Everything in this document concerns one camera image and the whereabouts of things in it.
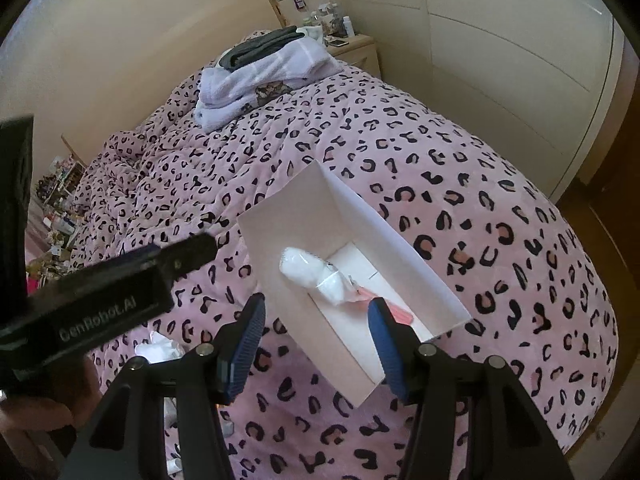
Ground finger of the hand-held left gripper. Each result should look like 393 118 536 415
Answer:
152 232 219 281

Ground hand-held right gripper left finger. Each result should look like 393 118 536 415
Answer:
60 294 266 480

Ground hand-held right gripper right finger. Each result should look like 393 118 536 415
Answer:
367 297 576 480

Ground white cardboard box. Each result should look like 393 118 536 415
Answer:
236 159 473 407

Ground person's left hand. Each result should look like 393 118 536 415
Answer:
0 355 101 433

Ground pink plastic stick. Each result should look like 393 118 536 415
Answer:
350 280 417 330

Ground crumpled white tissue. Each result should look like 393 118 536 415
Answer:
134 332 189 364

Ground white wrapped bundle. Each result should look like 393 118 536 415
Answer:
279 246 357 307

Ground cluttered shelf of small things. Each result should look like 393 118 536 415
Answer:
29 152 87 282

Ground folded lavender towel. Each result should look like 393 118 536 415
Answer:
195 39 346 132

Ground pink leopard print blanket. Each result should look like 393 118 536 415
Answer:
65 35 623 480

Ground folded dark grey clothes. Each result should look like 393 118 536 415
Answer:
220 26 307 72

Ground beige nightstand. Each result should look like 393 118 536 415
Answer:
324 34 384 79

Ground group of small bottles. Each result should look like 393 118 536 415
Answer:
301 2 344 37

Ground wooden door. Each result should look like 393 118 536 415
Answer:
555 55 640 281

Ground white wardrobe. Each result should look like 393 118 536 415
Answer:
340 0 627 202

